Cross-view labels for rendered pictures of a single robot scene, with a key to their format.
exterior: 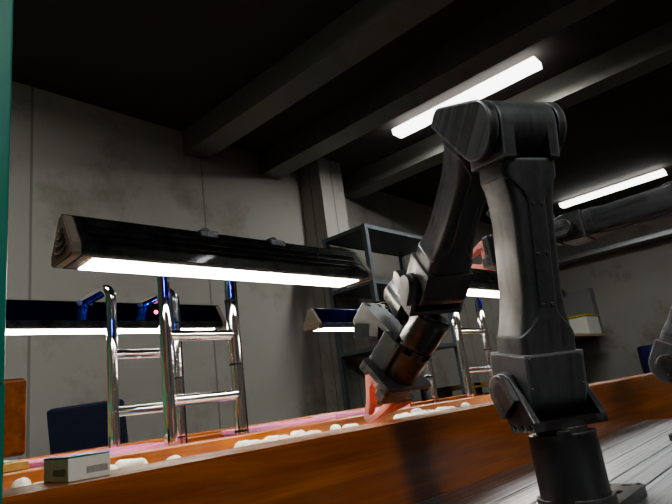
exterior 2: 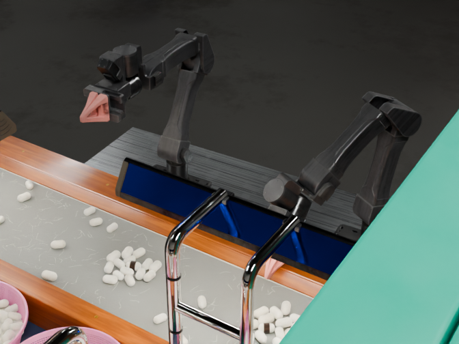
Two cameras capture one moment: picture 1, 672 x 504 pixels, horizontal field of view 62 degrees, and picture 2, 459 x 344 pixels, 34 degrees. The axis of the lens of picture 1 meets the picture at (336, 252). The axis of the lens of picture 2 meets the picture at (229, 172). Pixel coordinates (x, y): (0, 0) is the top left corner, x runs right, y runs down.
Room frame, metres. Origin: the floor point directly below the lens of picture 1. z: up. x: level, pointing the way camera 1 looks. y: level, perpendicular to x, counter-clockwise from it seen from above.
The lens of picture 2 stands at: (1.27, 1.22, 1.91)
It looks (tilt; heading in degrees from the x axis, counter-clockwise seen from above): 34 degrees down; 257
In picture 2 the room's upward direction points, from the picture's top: 1 degrees clockwise
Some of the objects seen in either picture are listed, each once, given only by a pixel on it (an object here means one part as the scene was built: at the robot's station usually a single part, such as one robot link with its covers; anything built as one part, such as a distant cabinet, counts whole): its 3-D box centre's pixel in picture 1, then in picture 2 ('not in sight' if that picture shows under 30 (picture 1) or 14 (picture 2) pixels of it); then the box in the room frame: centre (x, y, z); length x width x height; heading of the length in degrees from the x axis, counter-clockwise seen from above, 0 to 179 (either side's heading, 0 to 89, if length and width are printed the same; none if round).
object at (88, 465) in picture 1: (76, 466); not in sight; (0.51, 0.25, 0.77); 0.06 x 0.04 x 0.02; 46
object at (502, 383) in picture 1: (545, 400); not in sight; (0.58, -0.19, 0.77); 0.09 x 0.06 x 0.06; 108
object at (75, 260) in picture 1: (240, 256); (259, 223); (0.98, 0.17, 1.08); 0.62 x 0.08 x 0.07; 136
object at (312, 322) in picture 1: (372, 319); not in sight; (2.06, -0.10, 1.08); 0.62 x 0.08 x 0.07; 136
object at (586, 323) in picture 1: (580, 326); not in sight; (8.04, -3.30, 1.39); 0.50 x 0.42 x 0.28; 139
